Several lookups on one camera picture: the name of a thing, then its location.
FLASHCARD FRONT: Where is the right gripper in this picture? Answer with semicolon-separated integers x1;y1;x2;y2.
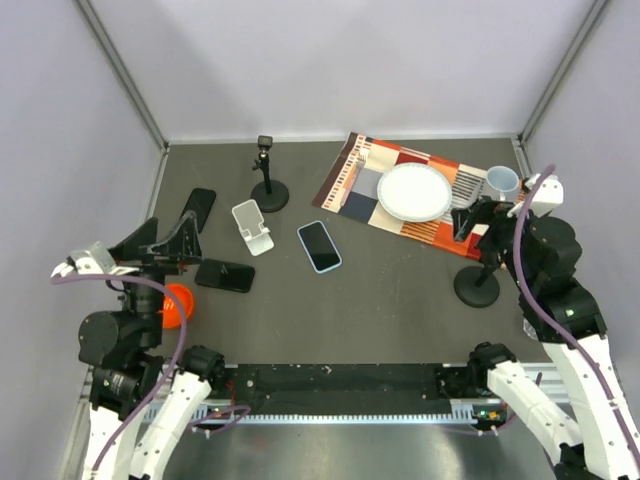
450;193;542;288

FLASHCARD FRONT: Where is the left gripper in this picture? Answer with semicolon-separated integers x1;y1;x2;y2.
111;209;203;345

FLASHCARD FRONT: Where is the black phone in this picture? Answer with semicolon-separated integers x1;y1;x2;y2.
194;259;255;293
181;188;217;233

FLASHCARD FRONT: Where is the black round phone stand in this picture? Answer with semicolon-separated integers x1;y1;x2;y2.
453;266;500;309

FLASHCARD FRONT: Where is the white folding phone stand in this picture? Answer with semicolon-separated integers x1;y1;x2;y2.
231;199;275;256

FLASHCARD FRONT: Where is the blue case phone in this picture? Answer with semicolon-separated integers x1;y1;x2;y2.
297;220;343;274

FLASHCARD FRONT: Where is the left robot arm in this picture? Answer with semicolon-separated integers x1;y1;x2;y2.
70;211;228;479

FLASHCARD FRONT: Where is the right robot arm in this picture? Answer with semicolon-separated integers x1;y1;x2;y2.
451;196;639;479

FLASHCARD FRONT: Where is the light blue mug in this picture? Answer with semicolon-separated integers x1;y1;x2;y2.
485;165;520;201

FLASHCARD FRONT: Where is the patterned orange placemat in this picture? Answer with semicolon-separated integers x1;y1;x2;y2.
311;131;529;262

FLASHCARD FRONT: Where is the white plate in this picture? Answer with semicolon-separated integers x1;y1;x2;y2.
377;163;452;223

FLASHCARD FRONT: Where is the orange bowl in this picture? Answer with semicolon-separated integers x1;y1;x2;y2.
162;283;195;330

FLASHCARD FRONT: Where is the clear plastic cup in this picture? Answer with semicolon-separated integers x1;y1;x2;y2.
523;318;539;341

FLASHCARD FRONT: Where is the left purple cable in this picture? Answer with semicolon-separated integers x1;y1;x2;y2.
49;272;251;476

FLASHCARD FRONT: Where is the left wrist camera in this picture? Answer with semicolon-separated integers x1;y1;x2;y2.
51;241;139;279

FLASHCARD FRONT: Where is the black camera stand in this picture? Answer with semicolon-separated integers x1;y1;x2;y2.
251;135;290;213

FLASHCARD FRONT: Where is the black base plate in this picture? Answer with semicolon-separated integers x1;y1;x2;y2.
223;363;478;416

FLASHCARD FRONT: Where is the slotted cable duct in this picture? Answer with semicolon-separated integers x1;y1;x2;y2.
142;398;509;427

